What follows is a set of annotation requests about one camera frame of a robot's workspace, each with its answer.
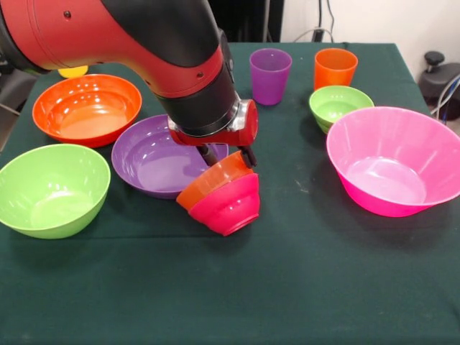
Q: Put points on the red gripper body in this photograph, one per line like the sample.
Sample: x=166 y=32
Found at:
x=248 y=133

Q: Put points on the large orange plastic bowl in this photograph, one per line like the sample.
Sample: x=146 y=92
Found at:
x=86 y=111

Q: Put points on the large pink plastic bowl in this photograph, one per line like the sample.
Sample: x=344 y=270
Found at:
x=388 y=161

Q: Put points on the grey office chair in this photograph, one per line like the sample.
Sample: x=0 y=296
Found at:
x=14 y=90

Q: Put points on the yellow plastic cup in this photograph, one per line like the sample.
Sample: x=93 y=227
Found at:
x=73 y=72

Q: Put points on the large green plastic bowl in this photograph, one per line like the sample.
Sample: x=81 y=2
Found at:
x=54 y=194

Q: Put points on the orange plastic cup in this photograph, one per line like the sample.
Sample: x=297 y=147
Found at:
x=334 y=72

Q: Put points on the small red plastic bowl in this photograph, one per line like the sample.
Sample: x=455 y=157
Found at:
x=230 y=205

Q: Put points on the dark green tablecloth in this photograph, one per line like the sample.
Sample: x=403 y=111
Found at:
x=287 y=305

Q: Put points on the small green plastic bowl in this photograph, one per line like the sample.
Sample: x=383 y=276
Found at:
x=338 y=104

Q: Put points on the black power adapter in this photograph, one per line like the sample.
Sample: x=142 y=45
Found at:
x=318 y=35

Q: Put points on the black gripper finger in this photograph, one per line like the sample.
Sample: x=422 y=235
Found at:
x=248 y=156
x=207 y=155

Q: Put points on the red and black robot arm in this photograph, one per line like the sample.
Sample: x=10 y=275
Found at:
x=143 y=43

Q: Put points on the purple plastic bowl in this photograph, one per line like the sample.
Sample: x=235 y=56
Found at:
x=151 y=161

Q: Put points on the small orange plastic bowl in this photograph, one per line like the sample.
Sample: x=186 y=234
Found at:
x=215 y=176

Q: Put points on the purple plastic cup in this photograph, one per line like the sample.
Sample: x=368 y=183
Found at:
x=269 y=82

